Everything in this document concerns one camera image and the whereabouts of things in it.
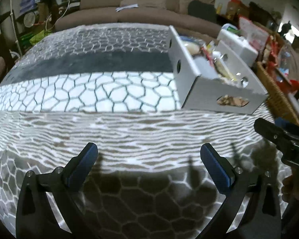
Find grey tumbler bottle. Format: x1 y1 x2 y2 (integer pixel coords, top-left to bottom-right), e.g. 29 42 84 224
193 56 219 80

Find clear tape roll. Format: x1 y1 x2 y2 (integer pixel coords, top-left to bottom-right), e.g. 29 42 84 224
180 36 201 56

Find person right hand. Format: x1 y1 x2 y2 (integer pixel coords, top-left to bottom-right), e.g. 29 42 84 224
281 174 299 203

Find wicker basket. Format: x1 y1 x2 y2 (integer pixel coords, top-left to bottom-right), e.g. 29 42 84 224
256 62 299 126

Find white cardboard box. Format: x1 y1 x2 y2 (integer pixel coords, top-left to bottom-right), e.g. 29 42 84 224
167 26 267 114

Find patterned grey table cloth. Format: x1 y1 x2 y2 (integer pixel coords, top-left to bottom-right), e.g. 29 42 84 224
0 24 291 238

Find white tissue pack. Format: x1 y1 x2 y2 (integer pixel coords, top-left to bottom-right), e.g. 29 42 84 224
217 29 258 67

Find green bag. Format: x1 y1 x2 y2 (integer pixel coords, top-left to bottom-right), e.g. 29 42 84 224
19 30 52 46

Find black cushion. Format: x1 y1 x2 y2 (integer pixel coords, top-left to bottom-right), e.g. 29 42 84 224
187 0 216 23

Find white paper on sofa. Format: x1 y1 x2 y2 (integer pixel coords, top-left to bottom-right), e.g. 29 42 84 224
115 4 139 12

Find brown sofa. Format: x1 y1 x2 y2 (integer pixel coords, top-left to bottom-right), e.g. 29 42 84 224
55 0 221 37

